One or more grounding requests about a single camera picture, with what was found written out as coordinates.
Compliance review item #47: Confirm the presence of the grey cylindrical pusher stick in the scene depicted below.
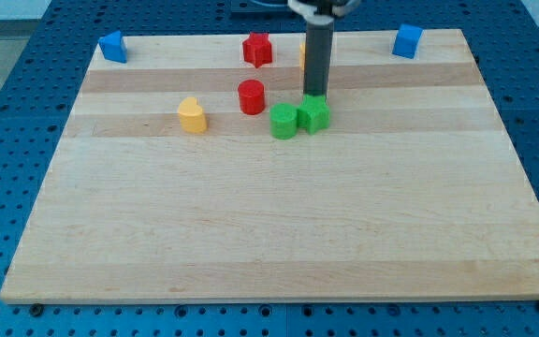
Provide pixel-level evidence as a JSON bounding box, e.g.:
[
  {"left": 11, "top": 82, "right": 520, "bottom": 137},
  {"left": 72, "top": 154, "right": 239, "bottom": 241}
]
[{"left": 303, "top": 15, "right": 334, "bottom": 96}]

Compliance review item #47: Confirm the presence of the yellow block behind stick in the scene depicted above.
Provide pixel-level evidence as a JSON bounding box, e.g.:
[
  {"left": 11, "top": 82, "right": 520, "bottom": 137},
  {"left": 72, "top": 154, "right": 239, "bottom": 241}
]
[{"left": 299, "top": 43, "right": 306, "bottom": 71}]

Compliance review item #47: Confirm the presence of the red cylinder block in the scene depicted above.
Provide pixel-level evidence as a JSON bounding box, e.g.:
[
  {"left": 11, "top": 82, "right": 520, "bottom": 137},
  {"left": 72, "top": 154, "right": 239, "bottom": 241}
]
[{"left": 238, "top": 79, "right": 266, "bottom": 115}]

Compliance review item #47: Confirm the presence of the blue cube block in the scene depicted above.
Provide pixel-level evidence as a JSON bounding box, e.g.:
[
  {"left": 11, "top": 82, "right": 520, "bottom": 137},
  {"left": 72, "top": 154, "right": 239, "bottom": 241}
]
[{"left": 392, "top": 23, "right": 423, "bottom": 59}]

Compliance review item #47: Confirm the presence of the black screw front left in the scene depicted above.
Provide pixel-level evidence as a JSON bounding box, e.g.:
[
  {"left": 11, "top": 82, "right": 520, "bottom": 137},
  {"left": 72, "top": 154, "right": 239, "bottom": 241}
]
[{"left": 29, "top": 303, "right": 44, "bottom": 317}]

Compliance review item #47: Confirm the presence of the green cylinder block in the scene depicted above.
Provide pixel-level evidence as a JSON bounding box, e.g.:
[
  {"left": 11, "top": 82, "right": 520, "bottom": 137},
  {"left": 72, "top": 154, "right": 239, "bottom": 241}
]
[{"left": 269, "top": 103, "right": 298, "bottom": 139}]

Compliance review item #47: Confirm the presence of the yellow heart block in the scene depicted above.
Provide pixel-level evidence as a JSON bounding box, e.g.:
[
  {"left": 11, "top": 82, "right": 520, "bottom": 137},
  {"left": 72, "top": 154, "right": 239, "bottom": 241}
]
[{"left": 177, "top": 96, "right": 208, "bottom": 133}]

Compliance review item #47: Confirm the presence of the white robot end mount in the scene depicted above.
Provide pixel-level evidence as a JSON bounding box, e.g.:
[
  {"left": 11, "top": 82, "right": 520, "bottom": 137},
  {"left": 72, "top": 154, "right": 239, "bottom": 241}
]
[{"left": 287, "top": 0, "right": 360, "bottom": 19}]

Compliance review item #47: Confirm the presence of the blue triangular block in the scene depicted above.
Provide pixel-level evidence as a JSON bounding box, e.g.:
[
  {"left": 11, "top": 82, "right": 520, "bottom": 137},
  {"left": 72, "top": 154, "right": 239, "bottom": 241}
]
[{"left": 98, "top": 30, "right": 127, "bottom": 64}]

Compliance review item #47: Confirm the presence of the green star block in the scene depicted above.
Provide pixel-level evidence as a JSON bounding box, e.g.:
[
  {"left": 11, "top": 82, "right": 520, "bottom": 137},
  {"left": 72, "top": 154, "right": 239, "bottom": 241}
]
[{"left": 297, "top": 95, "right": 330, "bottom": 135}]

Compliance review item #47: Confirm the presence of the red star block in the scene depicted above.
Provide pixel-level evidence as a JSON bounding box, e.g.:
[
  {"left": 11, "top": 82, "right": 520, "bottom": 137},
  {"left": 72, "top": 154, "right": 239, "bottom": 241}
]
[{"left": 242, "top": 32, "right": 273, "bottom": 68}]

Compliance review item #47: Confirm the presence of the wooden board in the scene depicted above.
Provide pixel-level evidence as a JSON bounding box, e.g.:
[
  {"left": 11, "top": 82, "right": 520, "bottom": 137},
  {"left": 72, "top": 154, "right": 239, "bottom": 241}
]
[{"left": 0, "top": 29, "right": 539, "bottom": 304}]

